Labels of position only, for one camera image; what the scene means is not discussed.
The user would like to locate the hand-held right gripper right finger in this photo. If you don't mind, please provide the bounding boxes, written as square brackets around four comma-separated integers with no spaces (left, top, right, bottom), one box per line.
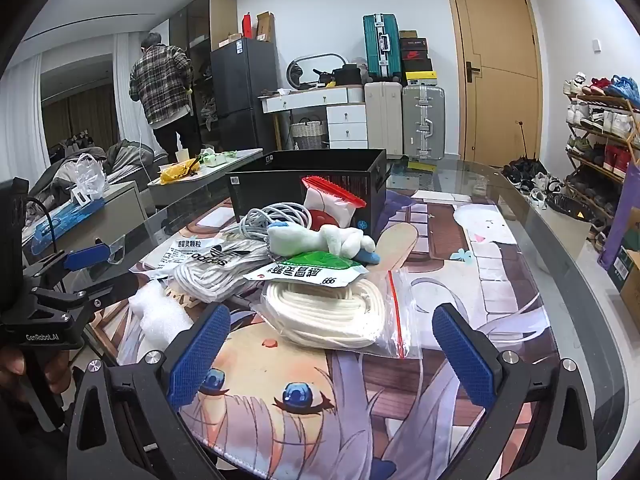
[432,304,598,480]

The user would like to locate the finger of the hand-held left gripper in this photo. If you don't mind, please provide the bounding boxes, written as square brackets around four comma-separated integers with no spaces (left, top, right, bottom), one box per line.
[32,279,141,317]
[22,242,112,283]

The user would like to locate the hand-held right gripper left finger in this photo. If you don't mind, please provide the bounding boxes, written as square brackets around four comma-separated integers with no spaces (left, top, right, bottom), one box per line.
[67,304,236,480]

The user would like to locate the zip bag of white laces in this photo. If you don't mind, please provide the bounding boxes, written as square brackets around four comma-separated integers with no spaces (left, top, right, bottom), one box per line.
[172,237,275,305]

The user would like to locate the zip bag of white rope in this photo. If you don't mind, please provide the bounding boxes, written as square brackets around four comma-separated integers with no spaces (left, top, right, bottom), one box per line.
[251,270,424,361]

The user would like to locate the green and white medicine packet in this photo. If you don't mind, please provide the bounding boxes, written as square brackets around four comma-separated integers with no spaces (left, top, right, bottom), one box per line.
[243,251,369,287]

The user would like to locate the white plush toy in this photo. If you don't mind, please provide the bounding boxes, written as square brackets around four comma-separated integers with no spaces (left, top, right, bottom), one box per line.
[266,222,381,265]

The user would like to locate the black cardboard box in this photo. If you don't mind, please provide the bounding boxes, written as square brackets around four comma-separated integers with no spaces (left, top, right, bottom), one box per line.
[225,148,388,241]

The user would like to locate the person's left hand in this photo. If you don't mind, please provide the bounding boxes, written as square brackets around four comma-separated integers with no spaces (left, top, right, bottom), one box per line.
[0,344,27,403]

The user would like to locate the blue pack of masks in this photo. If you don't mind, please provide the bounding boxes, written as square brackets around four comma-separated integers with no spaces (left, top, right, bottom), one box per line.
[30,197,107,253]

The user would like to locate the grey side cabinet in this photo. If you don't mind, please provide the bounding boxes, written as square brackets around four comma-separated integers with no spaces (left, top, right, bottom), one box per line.
[22,180,151,271]

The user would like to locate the clear plastic bag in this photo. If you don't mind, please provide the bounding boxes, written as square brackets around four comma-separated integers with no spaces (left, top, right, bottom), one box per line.
[62,152,110,201]

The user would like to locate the printed desk mat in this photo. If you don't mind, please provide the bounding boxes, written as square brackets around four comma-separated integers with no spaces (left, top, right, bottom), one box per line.
[90,187,561,480]

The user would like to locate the sofa with clothes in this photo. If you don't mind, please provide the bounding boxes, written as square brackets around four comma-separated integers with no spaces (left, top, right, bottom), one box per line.
[30,139,161,196]

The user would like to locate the yellow bag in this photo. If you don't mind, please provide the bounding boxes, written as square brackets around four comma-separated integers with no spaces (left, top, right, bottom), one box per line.
[159,159,201,185]

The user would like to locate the grey coffee table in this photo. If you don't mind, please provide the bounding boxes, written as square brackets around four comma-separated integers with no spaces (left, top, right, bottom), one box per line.
[147,148,264,206]

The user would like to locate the green and white packets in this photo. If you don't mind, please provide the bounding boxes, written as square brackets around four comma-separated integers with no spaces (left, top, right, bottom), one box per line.
[196,147,238,167]

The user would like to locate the trash bin with black bag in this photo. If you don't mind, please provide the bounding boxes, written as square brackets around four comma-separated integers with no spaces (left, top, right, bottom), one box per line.
[539,192,596,261]

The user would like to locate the brown cardboard box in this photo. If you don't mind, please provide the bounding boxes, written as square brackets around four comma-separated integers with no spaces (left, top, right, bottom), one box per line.
[612,250,640,321]

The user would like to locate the pile of shoes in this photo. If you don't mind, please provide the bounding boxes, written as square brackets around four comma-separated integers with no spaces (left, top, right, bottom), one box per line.
[500,157,566,208]

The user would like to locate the red and white snack packet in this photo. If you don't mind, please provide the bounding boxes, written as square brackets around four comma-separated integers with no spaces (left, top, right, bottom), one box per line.
[301,175,367,237]

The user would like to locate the black refrigerator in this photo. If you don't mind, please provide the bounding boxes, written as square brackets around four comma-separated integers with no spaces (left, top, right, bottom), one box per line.
[210,37,280,153]

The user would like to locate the silver suitcase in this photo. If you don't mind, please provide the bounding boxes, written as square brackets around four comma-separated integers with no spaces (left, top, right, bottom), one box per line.
[401,85,446,162]

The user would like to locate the wicker basket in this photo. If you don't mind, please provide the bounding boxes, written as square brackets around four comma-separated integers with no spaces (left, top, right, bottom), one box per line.
[290,117,328,151]

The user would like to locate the wooden shoe rack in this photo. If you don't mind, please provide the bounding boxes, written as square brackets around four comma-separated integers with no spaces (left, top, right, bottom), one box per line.
[562,72,640,256]

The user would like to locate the dark wardrobe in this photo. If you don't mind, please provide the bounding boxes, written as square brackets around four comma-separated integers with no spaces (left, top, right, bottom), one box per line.
[167,0,238,133]

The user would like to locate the cream suitcase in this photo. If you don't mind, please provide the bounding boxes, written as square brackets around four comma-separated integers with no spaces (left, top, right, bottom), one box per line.
[364,81,405,157]

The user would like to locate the white desk with drawers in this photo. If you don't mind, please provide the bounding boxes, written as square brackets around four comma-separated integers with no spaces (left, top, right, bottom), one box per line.
[257,85,369,151]

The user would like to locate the open cardboard box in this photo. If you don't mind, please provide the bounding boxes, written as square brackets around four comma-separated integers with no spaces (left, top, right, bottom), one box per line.
[255,11,277,42]

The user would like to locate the wooden door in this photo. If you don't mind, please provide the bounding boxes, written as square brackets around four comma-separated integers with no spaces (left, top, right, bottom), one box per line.
[443,0,544,168]

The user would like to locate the oval mirror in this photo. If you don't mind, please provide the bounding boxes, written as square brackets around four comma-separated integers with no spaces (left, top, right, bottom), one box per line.
[286,53,347,86]

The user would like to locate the stack of shoe boxes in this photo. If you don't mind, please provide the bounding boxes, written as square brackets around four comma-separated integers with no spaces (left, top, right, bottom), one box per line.
[398,30,439,87]

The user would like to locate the black bag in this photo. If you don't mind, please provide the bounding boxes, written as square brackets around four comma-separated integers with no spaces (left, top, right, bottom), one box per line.
[331,62,364,87]

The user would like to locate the teal suitcase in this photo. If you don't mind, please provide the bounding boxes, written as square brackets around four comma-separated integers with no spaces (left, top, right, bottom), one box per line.
[362,13,404,82]

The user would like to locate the grey cable bundle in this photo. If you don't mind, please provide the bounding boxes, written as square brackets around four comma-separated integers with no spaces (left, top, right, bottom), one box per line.
[239,201,313,248]

